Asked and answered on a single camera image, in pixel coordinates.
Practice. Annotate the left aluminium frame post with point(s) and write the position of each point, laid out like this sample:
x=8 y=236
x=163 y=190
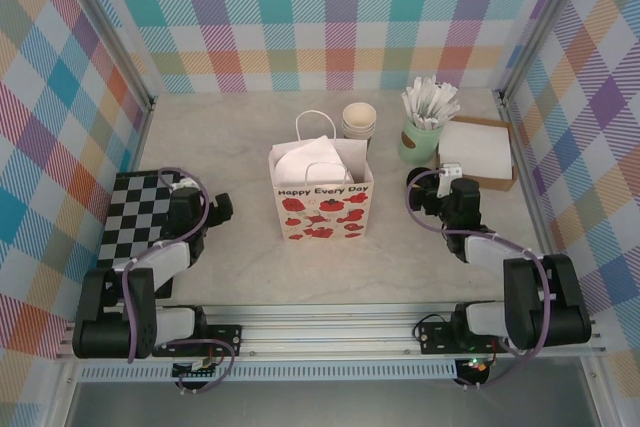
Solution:
x=111 y=22

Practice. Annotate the right circuit board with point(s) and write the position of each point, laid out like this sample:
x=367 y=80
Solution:
x=475 y=367

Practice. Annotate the white wrapped stir stick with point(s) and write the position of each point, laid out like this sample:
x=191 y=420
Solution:
x=410 y=104
x=419 y=92
x=434 y=92
x=447 y=99
x=450 y=112

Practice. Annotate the stack of white napkins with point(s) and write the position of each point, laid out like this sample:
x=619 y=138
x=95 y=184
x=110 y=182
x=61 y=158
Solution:
x=480 y=147

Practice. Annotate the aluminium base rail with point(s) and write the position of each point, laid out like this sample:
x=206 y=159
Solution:
x=325 y=334

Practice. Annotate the circuit board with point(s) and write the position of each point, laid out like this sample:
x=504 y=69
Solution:
x=197 y=369
x=475 y=367

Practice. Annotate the brown cardboard napkin tray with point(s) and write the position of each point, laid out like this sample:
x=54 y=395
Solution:
x=500 y=186

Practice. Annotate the white red printed paper bag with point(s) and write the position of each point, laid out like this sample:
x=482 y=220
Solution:
x=320 y=217

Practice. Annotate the stack of paper cups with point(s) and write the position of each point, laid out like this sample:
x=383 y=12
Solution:
x=358 y=117

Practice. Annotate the black white checkerboard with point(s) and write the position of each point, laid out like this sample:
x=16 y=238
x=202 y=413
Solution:
x=135 y=217

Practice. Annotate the right aluminium frame post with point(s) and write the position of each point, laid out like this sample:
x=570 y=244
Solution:
x=542 y=22

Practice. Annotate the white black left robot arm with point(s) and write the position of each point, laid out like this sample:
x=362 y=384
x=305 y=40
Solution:
x=165 y=257

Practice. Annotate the green holder cup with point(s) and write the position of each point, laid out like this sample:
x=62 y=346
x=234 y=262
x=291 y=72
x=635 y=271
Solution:
x=419 y=144

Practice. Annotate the aluminium frame post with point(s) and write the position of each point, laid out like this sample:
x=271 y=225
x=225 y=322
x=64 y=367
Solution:
x=542 y=22
x=111 y=22

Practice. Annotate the left circuit board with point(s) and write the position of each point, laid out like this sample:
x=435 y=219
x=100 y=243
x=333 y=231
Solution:
x=197 y=369

